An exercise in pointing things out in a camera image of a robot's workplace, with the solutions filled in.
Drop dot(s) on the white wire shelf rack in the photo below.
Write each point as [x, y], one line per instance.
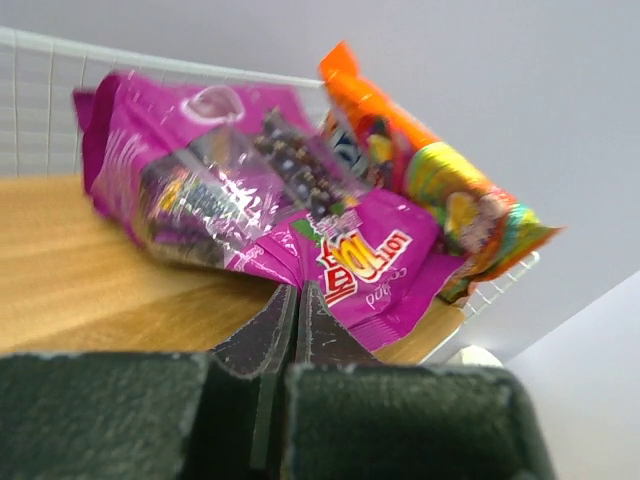
[73, 276]

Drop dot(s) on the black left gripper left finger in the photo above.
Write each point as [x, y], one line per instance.
[265, 337]

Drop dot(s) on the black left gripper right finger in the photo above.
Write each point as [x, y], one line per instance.
[322, 339]

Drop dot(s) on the orange candy bag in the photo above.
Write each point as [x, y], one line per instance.
[387, 147]

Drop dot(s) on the purple snack bag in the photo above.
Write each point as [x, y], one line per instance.
[235, 177]

